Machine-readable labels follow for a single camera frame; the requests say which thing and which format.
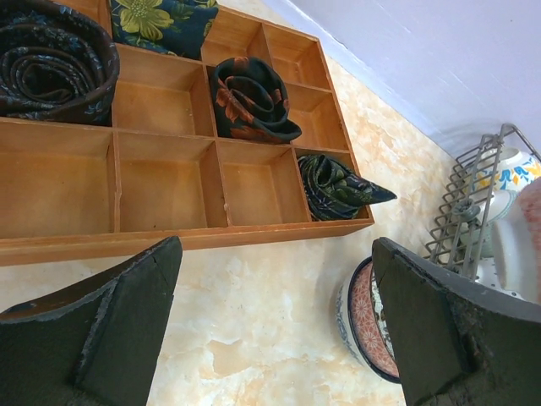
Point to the yellow flower dark cloth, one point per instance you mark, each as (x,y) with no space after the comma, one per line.
(165,26)

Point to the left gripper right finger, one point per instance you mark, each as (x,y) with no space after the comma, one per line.
(455,341)

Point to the blue flower rolled cloth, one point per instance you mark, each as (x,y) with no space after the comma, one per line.
(57,64)

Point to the wooden compartment tray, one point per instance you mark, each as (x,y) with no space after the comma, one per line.
(161,168)

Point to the grey wire dish rack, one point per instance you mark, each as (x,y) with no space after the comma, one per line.
(459,208)

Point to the blue white floral bowl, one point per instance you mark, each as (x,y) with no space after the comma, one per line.
(344,320)

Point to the yellow blue patterned bowl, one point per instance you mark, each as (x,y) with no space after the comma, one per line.
(515,170)

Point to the orange flower rolled cloth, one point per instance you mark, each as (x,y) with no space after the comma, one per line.
(251,102)

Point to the pink bowl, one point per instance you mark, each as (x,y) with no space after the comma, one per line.
(516,245)
(369,324)

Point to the green leaf rolled cloth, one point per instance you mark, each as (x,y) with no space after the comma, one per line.
(334,192)

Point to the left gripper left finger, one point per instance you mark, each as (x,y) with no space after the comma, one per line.
(95,342)

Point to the pale green bowl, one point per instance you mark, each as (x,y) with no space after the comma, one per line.
(480,230)

